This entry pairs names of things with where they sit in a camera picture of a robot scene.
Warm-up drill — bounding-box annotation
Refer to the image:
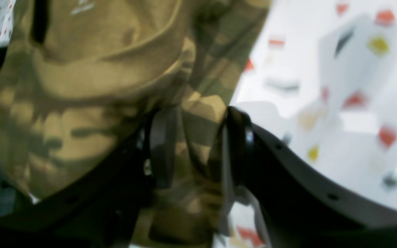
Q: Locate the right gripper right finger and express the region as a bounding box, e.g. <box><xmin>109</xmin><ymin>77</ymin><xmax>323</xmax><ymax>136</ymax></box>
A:
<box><xmin>221</xmin><ymin>106</ymin><xmax>397</xmax><ymax>248</ymax></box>

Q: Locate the camouflage T-shirt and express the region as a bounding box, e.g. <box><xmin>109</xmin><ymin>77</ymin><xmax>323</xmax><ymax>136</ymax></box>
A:
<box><xmin>0</xmin><ymin>0</ymin><xmax>271</xmax><ymax>248</ymax></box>

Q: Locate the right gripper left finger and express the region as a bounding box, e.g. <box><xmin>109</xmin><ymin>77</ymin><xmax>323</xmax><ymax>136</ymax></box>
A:
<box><xmin>0</xmin><ymin>108</ymin><xmax>177</xmax><ymax>248</ymax></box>

